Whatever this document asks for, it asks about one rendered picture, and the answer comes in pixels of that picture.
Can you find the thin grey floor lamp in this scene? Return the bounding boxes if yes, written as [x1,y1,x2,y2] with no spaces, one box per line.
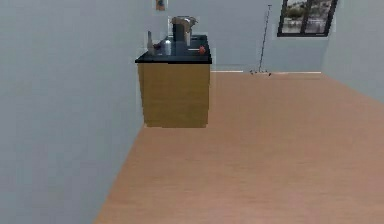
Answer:
[249,4,273,77]

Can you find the yellow cabinet with black top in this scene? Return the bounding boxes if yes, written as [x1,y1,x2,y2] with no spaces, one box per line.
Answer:
[134,34,213,129]

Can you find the silver cup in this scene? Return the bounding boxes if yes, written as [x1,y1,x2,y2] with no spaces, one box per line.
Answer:
[162,39,173,56]

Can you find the black framed window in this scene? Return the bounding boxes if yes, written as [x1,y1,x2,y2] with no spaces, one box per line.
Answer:
[276,0,339,38]

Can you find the grey bottle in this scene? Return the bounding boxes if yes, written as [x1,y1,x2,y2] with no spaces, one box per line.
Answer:
[146,30,156,56]

